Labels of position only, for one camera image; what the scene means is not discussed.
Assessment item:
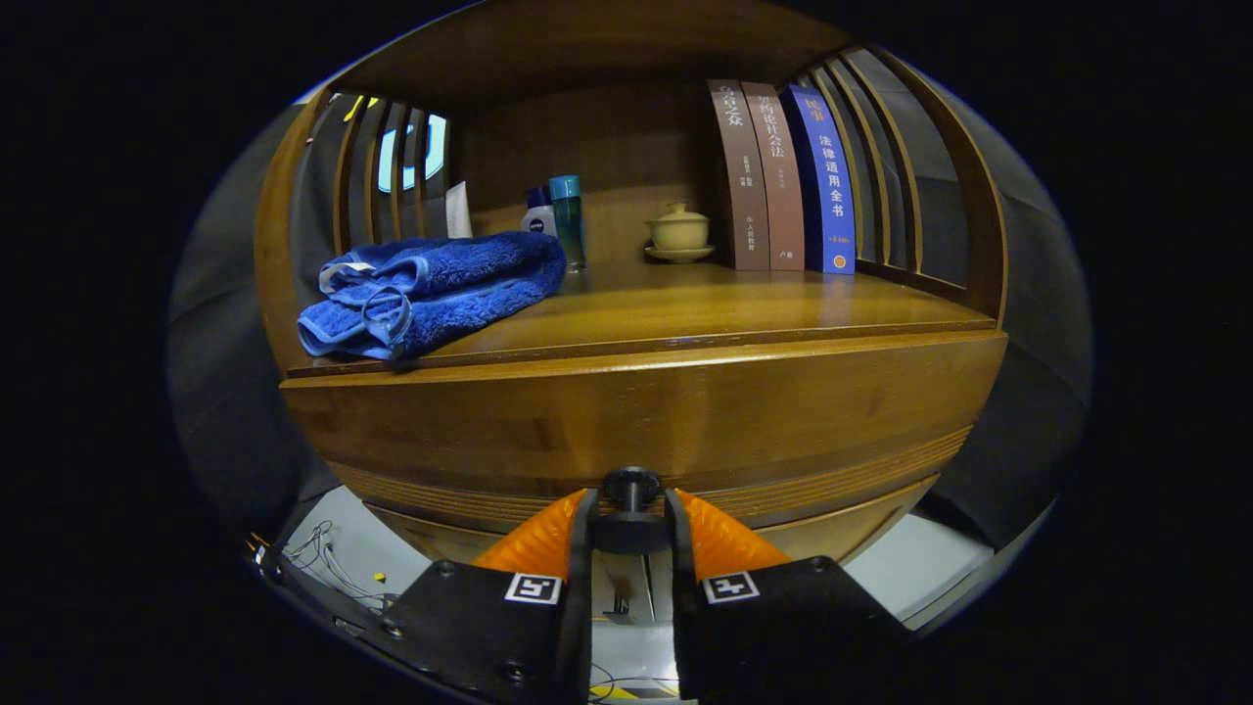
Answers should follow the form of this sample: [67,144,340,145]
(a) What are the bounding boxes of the wooden cabinet with slatted shelf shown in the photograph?
[253,0,1011,569]

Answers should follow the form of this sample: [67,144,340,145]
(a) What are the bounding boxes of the reddish brown book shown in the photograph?
[741,81,807,272]

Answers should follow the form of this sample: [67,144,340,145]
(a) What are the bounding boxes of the white bottle with blue cap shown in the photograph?
[522,186,560,238]

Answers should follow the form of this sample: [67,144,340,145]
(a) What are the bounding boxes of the teal clear bottle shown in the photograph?
[548,175,588,274]

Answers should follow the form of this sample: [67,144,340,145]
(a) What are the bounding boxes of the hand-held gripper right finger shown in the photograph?
[664,487,917,702]

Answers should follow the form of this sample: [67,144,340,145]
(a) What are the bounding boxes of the beige lidded teacup with saucer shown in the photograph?
[644,202,717,264]

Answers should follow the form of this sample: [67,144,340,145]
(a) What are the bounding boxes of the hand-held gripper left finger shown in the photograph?
[377,487,601,705]

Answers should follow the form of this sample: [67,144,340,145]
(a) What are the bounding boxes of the thin grey floor cables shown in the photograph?
[284,521,393,602]

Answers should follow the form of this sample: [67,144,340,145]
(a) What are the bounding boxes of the wooden cabinet door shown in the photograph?
[367,501,495,567]
[759,475,941,566]

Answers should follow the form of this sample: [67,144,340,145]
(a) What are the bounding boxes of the wooden countertop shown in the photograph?
[284,257,998,380]

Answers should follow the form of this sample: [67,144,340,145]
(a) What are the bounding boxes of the blue folded towel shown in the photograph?
[297,231,568,361]

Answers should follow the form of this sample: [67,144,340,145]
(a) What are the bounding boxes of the white upright card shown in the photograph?
[445,181,475,240]

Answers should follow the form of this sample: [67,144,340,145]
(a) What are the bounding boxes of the wooden drawer with black knob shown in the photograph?
[279,330,1009,556]

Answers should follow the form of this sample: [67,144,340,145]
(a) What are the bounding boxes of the blue book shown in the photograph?
[780,83,858,276]

